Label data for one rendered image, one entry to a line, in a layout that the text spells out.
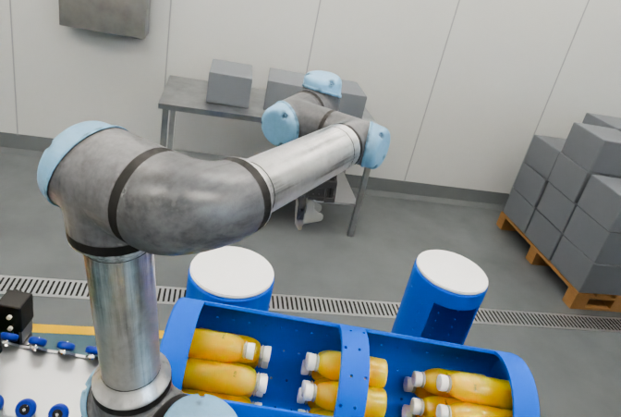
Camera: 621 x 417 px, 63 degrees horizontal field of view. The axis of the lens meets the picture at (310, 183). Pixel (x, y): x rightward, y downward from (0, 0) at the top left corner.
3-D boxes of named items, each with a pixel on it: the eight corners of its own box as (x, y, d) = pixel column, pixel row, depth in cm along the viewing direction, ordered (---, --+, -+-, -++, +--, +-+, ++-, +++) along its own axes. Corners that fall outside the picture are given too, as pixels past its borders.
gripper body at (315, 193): (334, 206, 108) (341, 157, 102) (293, 204, 107) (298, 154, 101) (331, 187, 115) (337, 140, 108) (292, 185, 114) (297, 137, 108)
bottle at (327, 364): (390, 354, 125) (315, 342, 123) (390, 383, 120) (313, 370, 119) (383, 365, 130) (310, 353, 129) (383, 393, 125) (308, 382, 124)
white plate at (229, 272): (272, 301, 158) (271, 305, 158) (275, 251, 183) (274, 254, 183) (182, 289, 155) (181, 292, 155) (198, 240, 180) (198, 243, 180)
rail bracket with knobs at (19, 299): (18, 341, 143) (16, 312, 138) (-8, 337, 142) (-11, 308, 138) (36, 317, 152) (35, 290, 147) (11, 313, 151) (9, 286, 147)
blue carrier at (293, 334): (511, 503, 121) (556, 416, 110) (144, 447, 116) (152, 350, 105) (477, 408, 148) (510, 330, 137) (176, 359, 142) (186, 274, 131)
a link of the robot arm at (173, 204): (200, 205, 46) (400, 112, 85) (115, 165, 50) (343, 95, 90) (192, 308, 50) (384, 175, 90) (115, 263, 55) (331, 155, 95)
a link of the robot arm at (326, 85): (293, 75, 95) (316, 65, 101) (288, 128, 101) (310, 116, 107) (329, 87, 92) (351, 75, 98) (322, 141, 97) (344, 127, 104)
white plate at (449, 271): (403, 261, 194) (402, 263, 194) (465, 302, 178) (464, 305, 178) (441, 242, 213) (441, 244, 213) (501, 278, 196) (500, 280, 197)
